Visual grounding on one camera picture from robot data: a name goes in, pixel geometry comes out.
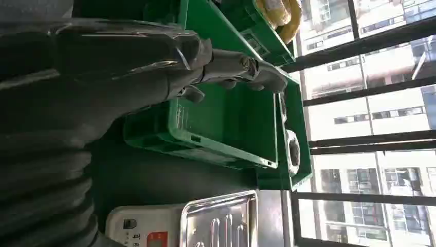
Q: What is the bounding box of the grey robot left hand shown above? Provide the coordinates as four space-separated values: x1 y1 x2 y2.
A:
0 17 289 148

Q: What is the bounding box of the large green plastic crate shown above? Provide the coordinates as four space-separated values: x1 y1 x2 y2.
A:
123 0 279 170

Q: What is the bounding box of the ribbed grey left arm sleeve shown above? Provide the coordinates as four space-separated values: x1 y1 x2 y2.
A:
0 133 125 247

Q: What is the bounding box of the green crate with label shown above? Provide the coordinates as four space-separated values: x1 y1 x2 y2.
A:
217 0 296 67

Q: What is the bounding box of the white weighing scale body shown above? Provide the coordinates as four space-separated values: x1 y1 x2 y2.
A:
105 204 187 247

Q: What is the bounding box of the small dark wrapped parcel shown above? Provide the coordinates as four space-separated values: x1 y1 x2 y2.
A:
278 92 288 124

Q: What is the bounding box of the yellow padded parcel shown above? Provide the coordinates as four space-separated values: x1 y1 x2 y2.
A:
255 0 303 45

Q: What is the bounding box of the steel scale tray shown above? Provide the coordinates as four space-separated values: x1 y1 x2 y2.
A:
179 190 259 247

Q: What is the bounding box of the green crate holding parcels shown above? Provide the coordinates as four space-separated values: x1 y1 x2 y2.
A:
255 68 313 192

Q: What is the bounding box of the grey metal panel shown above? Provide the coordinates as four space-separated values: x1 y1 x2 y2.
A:
257 189 294 247

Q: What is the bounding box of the black window frame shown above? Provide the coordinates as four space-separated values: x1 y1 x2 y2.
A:
281 0 436 247

